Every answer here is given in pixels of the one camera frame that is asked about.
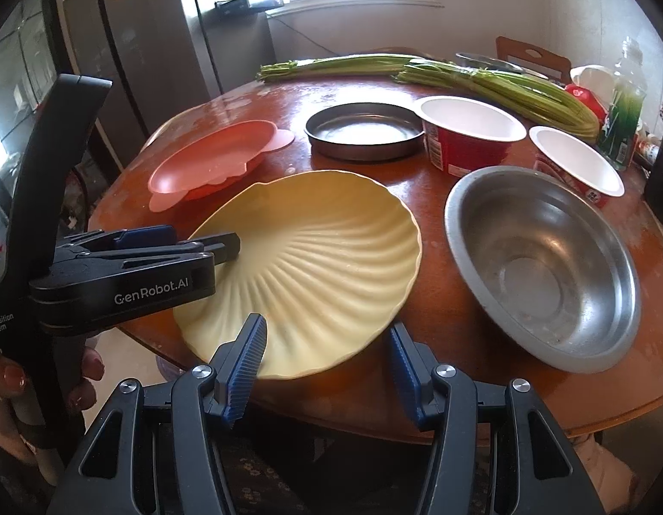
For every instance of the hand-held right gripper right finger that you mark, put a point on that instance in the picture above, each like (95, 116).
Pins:
(406, 370)

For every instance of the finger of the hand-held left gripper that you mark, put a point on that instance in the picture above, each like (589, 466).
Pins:
(144, 237)
(219, 249)

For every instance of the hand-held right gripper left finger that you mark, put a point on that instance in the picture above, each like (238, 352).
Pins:
(248, 370)

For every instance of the pink plastic plate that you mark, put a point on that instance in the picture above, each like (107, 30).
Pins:
(213, 161)

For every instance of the yellow shell-shaped plate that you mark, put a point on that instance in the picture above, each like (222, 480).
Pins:
(321, 257)

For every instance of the steel bowl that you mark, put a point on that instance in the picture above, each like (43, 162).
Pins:
(540, 257)

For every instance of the round metal plate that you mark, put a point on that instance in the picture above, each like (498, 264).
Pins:
(363, 134)

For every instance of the large red paper bowl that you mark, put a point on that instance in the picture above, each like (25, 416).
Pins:
(471, 118)

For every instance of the person's left hand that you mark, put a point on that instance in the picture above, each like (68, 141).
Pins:
(90, 367)

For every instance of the grey refrigerator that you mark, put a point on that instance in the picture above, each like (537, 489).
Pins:
(149, 37)

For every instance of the celery bunch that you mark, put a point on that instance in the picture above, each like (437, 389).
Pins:
(321, 67)
(514, 94)

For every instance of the beige cloth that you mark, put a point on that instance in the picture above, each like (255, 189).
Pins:
(605, 472)

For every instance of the black box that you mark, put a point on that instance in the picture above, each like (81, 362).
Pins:
(235, 2)

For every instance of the small red paper bowl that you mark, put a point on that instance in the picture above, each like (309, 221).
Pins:
(572, 155)

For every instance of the steel pot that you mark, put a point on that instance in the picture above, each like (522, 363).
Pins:
(481, 59)

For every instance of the red packet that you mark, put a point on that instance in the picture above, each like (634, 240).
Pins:
(586, 99)

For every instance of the small seasoning jar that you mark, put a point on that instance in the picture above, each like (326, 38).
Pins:
(649, 151)

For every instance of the clear plastic bottle green label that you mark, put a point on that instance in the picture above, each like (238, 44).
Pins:
(621, 118)

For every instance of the wooden chair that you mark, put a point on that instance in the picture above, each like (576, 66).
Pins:
(530, 56)

